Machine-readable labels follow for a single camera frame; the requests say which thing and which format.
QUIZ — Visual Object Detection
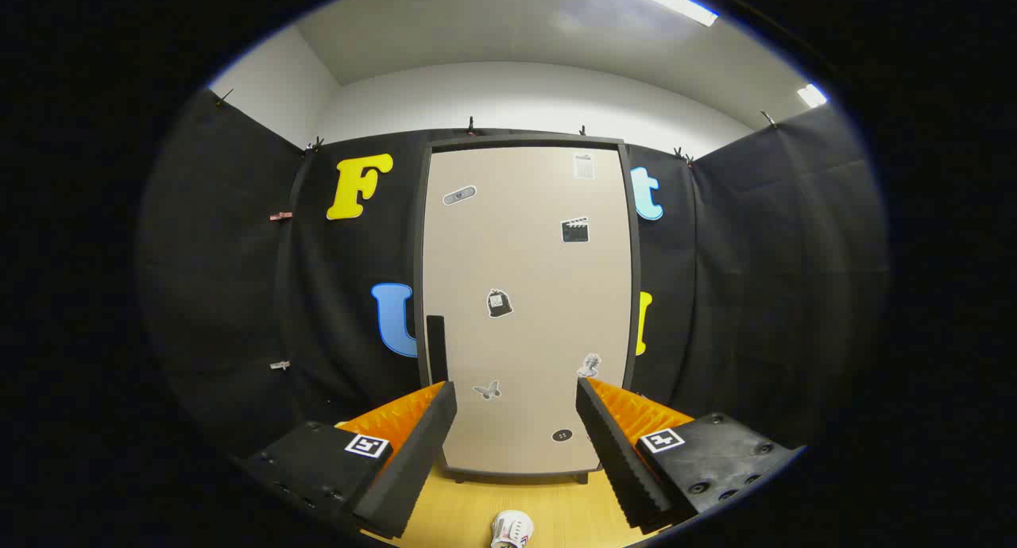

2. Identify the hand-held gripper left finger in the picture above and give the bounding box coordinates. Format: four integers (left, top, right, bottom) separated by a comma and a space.
234, 380, 459, 541

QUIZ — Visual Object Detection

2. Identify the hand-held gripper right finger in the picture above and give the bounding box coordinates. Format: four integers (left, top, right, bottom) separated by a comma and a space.
575, 376, 805, 534

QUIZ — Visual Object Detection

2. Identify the white canvas shoe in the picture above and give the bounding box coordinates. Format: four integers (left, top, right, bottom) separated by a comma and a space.
490, 510, 535, 548

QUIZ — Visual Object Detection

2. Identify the gray shoe cabinet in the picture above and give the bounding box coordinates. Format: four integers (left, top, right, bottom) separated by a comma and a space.
412, 133, 644, 485

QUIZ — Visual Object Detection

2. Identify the black door handle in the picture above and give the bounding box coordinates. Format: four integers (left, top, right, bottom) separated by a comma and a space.
427, 315, 449, 387

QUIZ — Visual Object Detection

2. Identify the black backdrop cloth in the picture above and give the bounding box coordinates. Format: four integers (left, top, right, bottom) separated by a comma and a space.
137, 87, 889, 463

